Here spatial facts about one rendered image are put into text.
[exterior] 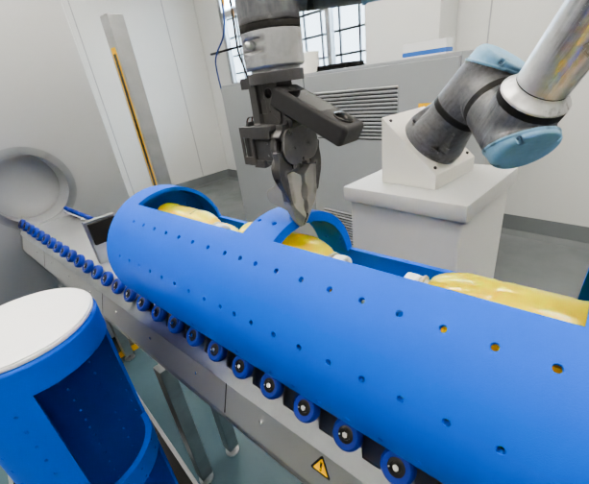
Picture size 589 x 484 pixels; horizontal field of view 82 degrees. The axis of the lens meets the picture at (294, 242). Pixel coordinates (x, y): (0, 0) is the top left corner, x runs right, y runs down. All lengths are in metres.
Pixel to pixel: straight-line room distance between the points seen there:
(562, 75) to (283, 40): 0.43
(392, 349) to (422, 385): 0.04
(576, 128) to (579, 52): 2.55
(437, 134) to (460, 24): 2.58
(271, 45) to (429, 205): 0.50
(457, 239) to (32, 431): 0.93
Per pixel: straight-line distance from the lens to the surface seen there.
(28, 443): 0.91
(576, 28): 0.67
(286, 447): 0.66
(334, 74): 2.43
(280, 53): 0.45
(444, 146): 0.88
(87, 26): 5.47
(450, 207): 0.78
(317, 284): 0.40
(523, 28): 3.26
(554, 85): 0.70
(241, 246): 0.50
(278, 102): 0.45
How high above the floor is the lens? 1.42
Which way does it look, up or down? 26 degrees down
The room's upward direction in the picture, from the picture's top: 8 degrees counter-clockwise
